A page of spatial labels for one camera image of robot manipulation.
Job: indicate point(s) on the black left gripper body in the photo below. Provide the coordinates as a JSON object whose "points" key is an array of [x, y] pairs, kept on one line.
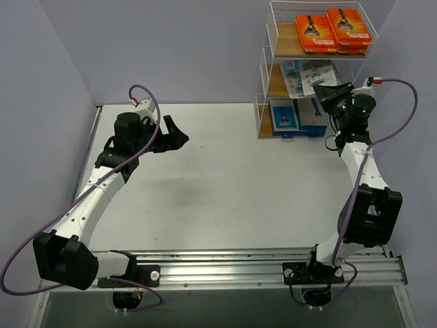
{"points": [[164, 137]]}

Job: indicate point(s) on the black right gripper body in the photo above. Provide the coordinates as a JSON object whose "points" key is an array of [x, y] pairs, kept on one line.
{"points": [[336, 98]]}

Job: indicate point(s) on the clear blister razor pack top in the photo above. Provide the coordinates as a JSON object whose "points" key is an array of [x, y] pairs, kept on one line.
{"points": [[317, 72]]}

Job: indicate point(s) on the clear blister razor pack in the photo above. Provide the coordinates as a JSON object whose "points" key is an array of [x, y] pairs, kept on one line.
{"points": [[317, 72], [291, 74]]}

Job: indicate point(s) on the Harry's box white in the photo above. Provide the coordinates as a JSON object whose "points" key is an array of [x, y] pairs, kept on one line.
{"points": [[310, 114]]}

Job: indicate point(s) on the orange Gillette box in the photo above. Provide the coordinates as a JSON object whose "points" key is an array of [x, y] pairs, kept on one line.
{"points": [[348, 28], [314, 34], [352, 50]]}

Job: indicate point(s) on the grey blue Harry's box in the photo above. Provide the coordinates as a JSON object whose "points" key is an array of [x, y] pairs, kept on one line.
{"points": [[283, 116]]}

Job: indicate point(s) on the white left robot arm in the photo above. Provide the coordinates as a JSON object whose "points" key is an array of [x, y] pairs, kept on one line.
{"points": [[62, 255]]}

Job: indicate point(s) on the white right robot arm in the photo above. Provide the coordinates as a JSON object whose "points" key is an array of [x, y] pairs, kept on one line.
{"points": [[369, 215]]}

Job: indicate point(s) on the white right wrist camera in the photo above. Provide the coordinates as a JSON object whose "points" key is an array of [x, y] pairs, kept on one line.
{"points": [[368, 87]]}

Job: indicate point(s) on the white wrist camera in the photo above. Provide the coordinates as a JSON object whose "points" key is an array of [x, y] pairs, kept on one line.
{"points": [[368, 87], [145, 107]]}

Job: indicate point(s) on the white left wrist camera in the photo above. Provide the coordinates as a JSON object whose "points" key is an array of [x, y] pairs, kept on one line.
{"points": [[145, 107]]}

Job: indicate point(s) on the white wire wooden shelf rack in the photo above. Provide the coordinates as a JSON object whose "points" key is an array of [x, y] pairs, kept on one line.
{"points": [[281, 43]]}

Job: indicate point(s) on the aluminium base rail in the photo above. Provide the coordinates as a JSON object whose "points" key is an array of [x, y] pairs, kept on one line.
{"points": [[237, 269]]}

